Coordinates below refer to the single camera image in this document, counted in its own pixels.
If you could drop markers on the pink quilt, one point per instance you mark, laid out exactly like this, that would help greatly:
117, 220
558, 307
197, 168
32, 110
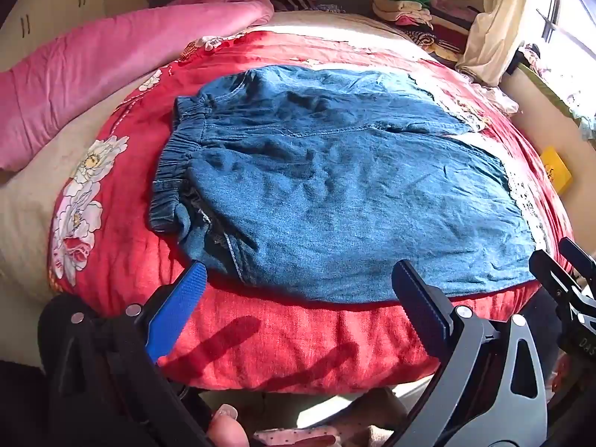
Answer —
93, 70

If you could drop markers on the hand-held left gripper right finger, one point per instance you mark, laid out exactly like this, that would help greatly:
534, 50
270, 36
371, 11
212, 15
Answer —
419, 307

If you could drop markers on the person's left hand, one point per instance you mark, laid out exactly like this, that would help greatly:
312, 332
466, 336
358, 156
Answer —
226, 428

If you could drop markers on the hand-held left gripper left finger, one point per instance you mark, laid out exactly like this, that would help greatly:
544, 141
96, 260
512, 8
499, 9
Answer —
179, 307

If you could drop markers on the blue denim pants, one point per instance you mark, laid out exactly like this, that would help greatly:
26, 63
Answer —
326, 186

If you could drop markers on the cream wardrobe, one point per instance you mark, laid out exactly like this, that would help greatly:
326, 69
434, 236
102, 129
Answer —
51, 4

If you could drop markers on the yellow box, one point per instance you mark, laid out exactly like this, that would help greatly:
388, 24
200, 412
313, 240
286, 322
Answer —
555, 170

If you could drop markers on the cream curtain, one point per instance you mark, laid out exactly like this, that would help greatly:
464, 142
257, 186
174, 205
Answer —
498, 23

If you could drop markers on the red floral blanket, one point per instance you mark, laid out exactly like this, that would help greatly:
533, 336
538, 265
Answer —
260, 344

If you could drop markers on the striped cloth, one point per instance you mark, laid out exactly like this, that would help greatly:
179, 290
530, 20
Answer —
291, 1

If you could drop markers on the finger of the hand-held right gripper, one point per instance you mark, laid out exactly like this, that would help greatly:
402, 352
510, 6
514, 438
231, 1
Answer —
549, 274
575, 251

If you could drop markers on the window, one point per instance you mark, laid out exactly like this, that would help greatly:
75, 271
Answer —
570, 23

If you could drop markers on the pile of folded clothes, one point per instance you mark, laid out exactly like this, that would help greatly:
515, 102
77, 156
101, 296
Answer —
419, 14

